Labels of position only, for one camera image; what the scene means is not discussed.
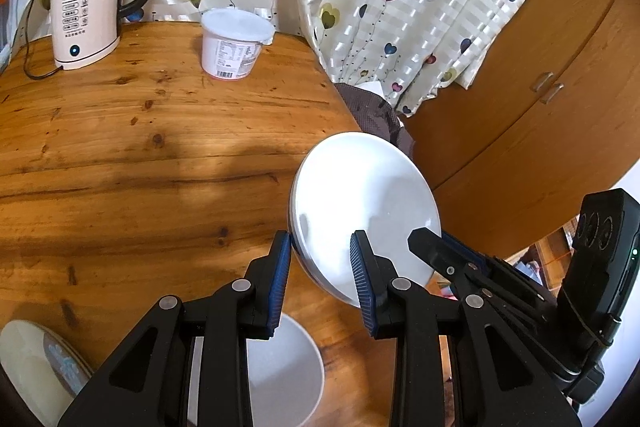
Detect black kettle cord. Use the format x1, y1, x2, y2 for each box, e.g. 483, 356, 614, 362
20, 0, 63, 80

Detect white plate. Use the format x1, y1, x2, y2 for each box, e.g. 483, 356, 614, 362
289, 132, 443, 309

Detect dark cloth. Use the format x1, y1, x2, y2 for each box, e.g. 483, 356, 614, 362
334, 82, 413, 158

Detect white bowl with blue stripe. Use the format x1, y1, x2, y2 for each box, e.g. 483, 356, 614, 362
187, 312, 325, 427

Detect wooden cabinet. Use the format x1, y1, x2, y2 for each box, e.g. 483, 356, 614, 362
405, 0, 640, 258

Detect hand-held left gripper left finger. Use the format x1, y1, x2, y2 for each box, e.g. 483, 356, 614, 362
57, 230, 292, 427

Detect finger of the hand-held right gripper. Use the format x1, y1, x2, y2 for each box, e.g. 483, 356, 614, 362
441, 233, 563, 358
408, 228, 501, 308

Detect green plate with brown patch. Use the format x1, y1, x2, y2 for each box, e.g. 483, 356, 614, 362
0, 319, 96, 415

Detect white plastic tub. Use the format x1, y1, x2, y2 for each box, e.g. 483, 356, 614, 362
201, 8, 275, 81

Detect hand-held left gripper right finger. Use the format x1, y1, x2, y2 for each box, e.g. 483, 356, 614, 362
349, 230, 583, 427

